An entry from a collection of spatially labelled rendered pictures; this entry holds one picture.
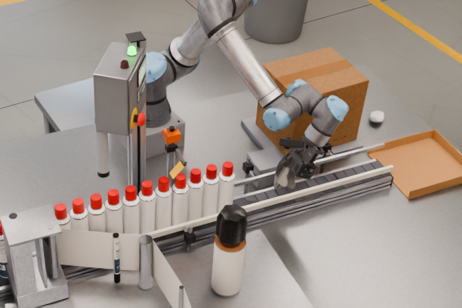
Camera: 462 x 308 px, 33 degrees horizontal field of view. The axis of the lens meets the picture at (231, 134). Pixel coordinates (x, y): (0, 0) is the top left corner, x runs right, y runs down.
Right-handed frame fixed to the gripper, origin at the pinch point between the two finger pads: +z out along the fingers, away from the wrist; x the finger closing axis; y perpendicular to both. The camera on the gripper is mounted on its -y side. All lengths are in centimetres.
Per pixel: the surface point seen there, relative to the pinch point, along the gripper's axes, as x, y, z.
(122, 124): -65, 1, -8
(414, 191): 44.5, 13.5, -17.5
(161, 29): 97, -250, 52
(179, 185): -37.4, 2.1, 6.6
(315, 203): 14.8, 6.0, 0.4
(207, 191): -26.1, 2.1, 6.6
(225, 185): -21.9, 3.0, 2.8
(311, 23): 183, -225, 3
